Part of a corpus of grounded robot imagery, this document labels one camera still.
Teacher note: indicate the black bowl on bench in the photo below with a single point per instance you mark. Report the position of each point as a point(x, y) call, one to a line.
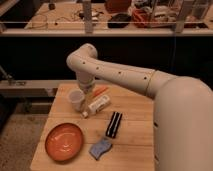
point(119, 20)

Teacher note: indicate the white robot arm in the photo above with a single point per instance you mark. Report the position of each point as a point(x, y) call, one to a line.
point(183, 108)

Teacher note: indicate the orange plate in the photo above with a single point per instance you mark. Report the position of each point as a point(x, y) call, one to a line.
point(64, 142)

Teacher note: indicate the black striped brush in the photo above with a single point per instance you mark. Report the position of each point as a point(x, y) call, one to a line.
point(113, 125)

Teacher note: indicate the white plastic bottle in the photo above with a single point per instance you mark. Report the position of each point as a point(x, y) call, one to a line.
point(96, 106)

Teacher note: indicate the translucent orange gripper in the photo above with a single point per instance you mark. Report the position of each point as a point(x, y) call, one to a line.
point(88, 95)

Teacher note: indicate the orange pepper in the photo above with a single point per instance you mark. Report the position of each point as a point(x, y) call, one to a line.
point(99, 91)

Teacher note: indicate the white ceramic cup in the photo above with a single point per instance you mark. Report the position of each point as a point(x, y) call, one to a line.
point(77, 98)

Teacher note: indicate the blue sponge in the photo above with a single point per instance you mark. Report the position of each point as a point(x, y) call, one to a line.
point(99, 148)

